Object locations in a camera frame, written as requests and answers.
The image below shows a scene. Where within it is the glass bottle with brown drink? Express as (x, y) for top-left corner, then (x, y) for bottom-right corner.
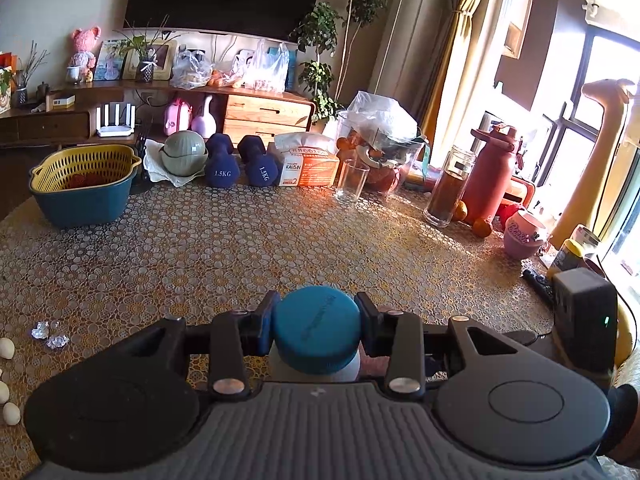
(423, 144), (478, 229)

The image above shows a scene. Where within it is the twig plant in dark vase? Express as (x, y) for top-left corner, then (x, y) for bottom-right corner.
(11, 41), (49, 109)

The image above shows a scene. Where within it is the blue basin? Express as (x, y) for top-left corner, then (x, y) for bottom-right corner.
(31, 167), (138, 229)

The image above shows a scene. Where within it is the white standing air conditioner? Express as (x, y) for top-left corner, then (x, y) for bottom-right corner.
(369, 0), (452, 113)

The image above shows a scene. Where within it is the small plant in patterned vase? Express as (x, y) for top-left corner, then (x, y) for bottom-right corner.
(117, 17), (178, 84)

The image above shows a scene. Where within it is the clear drinking glass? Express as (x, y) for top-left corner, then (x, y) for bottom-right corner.
(334, 158), (371, 205)

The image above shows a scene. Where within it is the beige giraffe toy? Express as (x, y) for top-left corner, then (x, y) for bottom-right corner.
(549, 78), (639, 252)

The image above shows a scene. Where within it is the pink cup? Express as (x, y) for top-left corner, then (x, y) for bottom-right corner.
(503, 209), (546, 260)

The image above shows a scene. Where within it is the clear plastic bag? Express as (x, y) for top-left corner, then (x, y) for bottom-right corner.
(169, 49), (214, 91)

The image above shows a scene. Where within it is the yellow curtain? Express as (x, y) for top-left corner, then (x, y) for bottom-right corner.
(419, 0), (507, 148)

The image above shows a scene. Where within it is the lilac kettlebell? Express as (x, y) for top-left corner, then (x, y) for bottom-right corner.
(191, 95), (217, 140)

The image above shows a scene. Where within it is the metal can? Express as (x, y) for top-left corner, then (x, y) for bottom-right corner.
(569, 224), (602, 262)

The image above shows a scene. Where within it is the red handled container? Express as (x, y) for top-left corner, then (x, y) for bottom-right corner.
(499, 177), (537, 232)

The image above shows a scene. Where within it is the wooden photo frame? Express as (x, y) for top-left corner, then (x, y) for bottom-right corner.
(122, 40), (179, 81)

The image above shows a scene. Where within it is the red water bottle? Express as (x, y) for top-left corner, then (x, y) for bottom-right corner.
(459, 124), (519, 227)

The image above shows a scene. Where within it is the person's right forearm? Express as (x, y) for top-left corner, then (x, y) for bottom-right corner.
(597, 355), (640, 471)

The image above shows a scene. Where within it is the green lidded bowl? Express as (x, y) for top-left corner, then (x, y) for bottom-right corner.
(160, 130), (209, 177)

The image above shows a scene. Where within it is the tall indoor plant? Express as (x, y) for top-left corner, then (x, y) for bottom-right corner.
(291, 0), (389, 122)

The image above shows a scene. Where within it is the white plastic bag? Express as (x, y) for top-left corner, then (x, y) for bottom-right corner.
(244, 39), (292, 94)

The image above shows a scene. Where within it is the wooden television cabinet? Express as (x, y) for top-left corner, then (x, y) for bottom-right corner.
(0, 79), (317, 148)

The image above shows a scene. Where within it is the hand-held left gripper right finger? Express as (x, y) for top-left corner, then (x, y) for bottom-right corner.
(355, 290), (532, 404)

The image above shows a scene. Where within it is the blue dumbbell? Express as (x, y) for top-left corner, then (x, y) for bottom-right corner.
(237, 134), (279, 187)
(203, 133), (241, 187)

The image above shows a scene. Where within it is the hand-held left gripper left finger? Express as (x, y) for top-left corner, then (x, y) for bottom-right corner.
(100, 290), (282, 403)

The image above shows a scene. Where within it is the jar with yellow lid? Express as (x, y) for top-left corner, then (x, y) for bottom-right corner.
(546, 237), (586, 282)

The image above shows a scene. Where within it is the patterned tablecloth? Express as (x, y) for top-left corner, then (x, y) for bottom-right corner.
(0, 179), (557, 467)

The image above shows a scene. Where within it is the white bottle with blue cap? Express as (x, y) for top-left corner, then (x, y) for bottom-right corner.
(270, 285), (362, 386)

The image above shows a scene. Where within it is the blue photo frame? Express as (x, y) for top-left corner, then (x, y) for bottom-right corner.
(94, 40), (126, 81)

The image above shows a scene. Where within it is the white cloth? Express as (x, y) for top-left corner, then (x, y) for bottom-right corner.
(143, 139), (210, 189)

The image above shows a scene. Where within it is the yellow colander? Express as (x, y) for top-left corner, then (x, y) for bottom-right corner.
(28, 143), (142, 196)

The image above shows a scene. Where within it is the white and orange box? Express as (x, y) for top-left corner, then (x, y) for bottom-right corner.
(272, 132), (341, 188)

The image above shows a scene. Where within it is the pink plush toy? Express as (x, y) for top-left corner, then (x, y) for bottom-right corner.
(68, 27), (102, 84)

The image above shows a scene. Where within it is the black remote control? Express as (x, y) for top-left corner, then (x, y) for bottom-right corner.
(522, 268), (557, 307)

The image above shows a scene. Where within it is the clear container with plastic bag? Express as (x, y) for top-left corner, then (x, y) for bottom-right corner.
(334, 90), (427, 196)

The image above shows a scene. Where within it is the plastic bag of oranges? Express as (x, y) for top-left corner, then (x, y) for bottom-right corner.
(209, 55), (251, 89)

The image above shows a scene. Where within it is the pink toy suitcase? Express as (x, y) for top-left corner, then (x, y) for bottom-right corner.
(163, 98), (193, 136)

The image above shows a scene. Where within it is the white router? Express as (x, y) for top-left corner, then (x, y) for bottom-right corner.
(96, 102), (137, 139)

